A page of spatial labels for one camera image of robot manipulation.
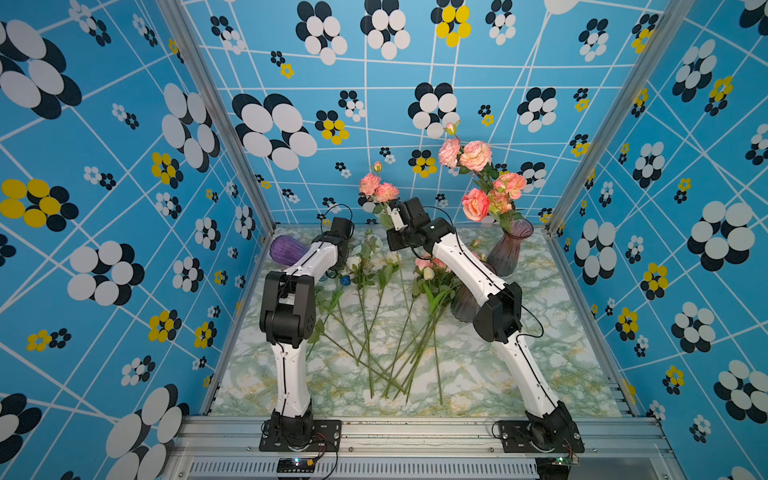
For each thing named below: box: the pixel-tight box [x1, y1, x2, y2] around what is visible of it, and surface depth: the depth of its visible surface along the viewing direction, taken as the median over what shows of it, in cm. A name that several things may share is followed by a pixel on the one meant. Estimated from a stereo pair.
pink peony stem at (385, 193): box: [359, 161, 400, 229], surface depth 88 cm
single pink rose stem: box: [462, 188, 491, 223], surface depth 70 cm
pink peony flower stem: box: [438, 121, 499, 194], surface depth 75 cm
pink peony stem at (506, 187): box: [488, 173, 527, 232], surface depth 75 cm
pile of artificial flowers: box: [307, 231, 461, 406], surface depth 95 cm
